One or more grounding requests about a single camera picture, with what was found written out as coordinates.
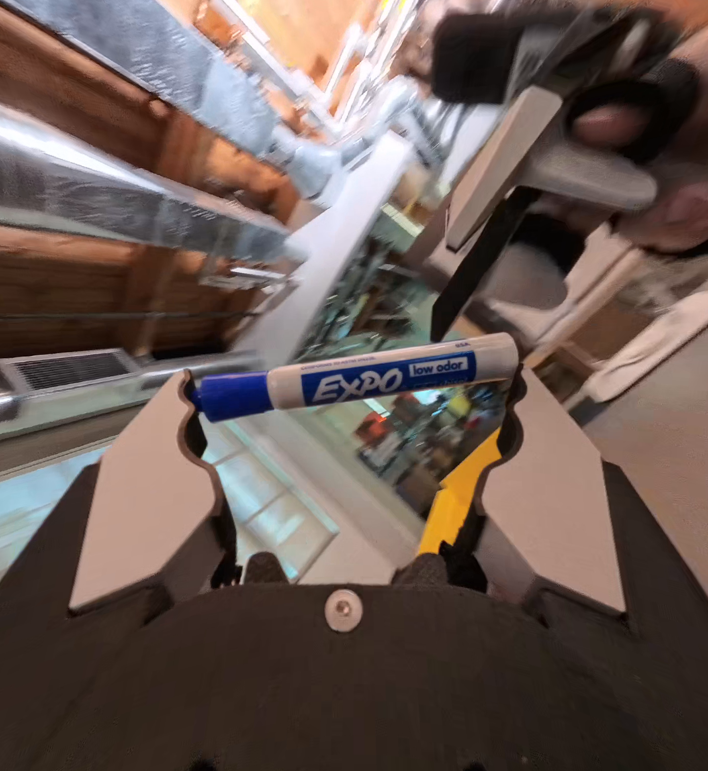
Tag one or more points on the person's right hand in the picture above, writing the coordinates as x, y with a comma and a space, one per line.
691, 211

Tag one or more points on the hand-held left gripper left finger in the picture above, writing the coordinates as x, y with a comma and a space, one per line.
143, 512

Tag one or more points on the blue dry erase marker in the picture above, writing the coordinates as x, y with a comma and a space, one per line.
360, 382

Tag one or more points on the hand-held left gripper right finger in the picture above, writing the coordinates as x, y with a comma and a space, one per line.
547, 512

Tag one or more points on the white air vent unit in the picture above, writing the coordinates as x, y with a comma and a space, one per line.
71, 370

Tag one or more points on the silver insulated duct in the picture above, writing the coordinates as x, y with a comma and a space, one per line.
101, 180
167, 60

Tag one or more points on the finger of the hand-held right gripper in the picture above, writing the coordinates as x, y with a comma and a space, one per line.
498, 168

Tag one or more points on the white structural beam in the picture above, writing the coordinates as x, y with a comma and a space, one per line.
342, 241

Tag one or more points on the yellow plastic bin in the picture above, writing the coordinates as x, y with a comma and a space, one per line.
450, 506

